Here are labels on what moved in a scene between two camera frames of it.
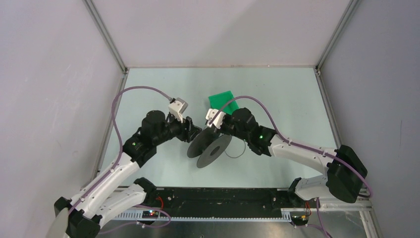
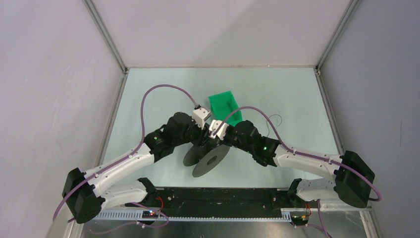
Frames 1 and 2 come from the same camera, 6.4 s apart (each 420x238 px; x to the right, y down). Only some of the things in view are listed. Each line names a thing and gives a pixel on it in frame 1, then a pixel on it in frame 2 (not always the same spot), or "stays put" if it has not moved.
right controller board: x=299 y=218 stays put
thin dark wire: x=239 y=155 → x=274 y=114
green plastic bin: x=218 y=101 stays put
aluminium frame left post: x=98 y=21 stays put
